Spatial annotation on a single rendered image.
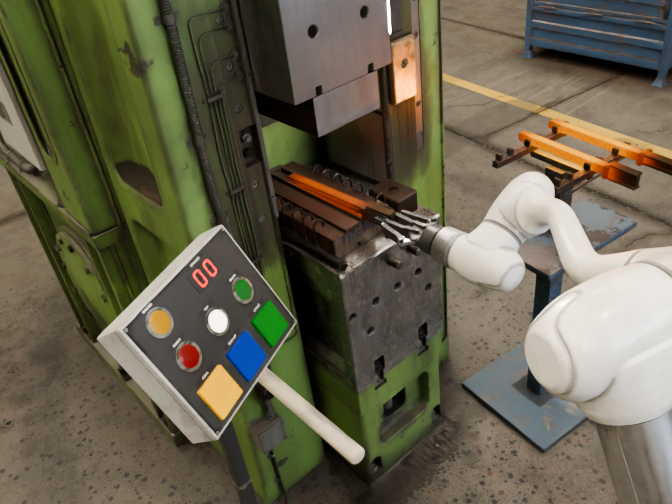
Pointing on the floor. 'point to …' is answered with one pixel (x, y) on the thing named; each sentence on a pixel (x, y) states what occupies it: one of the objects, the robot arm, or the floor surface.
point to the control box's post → (237, 464)
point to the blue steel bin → (604, 31)
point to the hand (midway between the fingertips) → (380, 215)
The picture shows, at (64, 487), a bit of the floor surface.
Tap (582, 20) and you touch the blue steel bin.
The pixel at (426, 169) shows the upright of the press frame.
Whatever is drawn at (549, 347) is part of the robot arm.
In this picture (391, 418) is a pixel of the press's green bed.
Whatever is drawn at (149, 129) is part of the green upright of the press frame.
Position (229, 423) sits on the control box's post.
